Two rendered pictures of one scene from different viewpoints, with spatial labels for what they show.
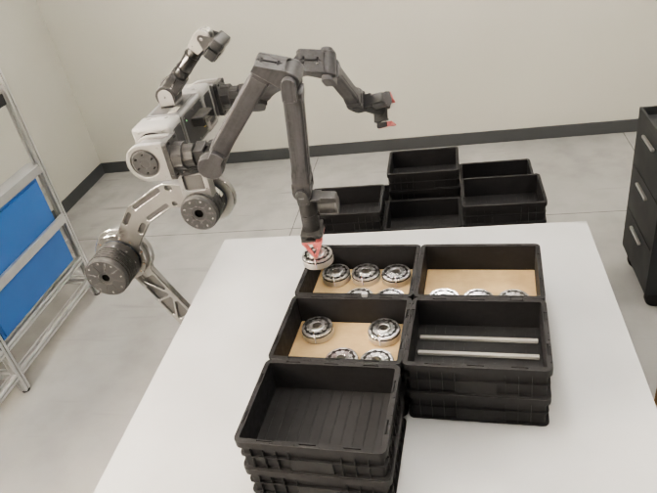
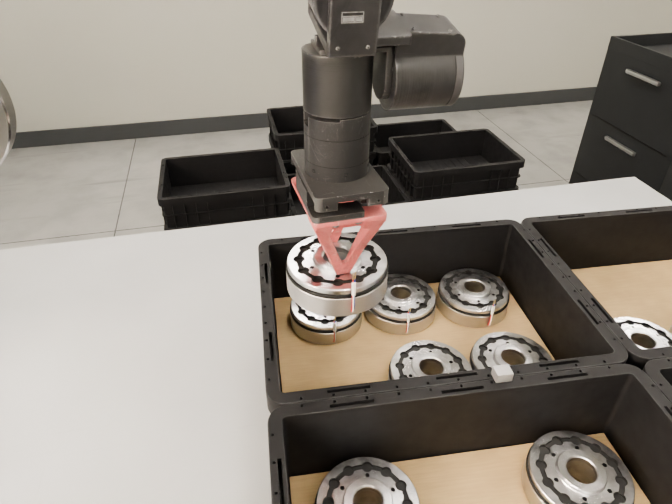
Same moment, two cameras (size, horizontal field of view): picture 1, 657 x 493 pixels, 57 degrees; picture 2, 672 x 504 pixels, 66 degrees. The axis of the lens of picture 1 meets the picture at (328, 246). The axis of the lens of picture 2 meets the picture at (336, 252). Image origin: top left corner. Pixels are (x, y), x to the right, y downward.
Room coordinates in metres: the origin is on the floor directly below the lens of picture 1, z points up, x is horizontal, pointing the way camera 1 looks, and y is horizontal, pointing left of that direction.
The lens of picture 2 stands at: (1.31, 0.24, 1.35)
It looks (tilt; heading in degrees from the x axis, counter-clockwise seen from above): 35 degrees down; 333
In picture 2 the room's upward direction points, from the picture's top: straight up
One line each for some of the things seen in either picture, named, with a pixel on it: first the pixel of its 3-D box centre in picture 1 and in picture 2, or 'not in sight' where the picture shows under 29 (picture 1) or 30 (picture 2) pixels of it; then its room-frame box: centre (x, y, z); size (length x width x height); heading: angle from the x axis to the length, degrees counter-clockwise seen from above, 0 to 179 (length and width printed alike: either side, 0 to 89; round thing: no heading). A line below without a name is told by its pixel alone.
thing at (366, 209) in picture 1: (350, 235); (231, 229); (2.84, -0.13, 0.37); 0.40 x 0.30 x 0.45; 76
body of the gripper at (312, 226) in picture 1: (311, 222); (336, 149); (1.69, 0.04, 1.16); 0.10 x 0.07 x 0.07; 169
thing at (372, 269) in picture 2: (317, 253); (337, 261); (1.69, 0.04, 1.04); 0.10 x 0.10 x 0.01
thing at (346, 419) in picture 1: (324, 417); not in sight; (1.15, 0.10, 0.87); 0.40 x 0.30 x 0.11; 72
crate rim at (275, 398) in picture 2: (360, 271); (418, 298); (1.72, -0.09, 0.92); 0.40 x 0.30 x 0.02; 72
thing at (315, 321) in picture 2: (335, 272); (326, 304); (1.82, -0.01, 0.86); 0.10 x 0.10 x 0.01
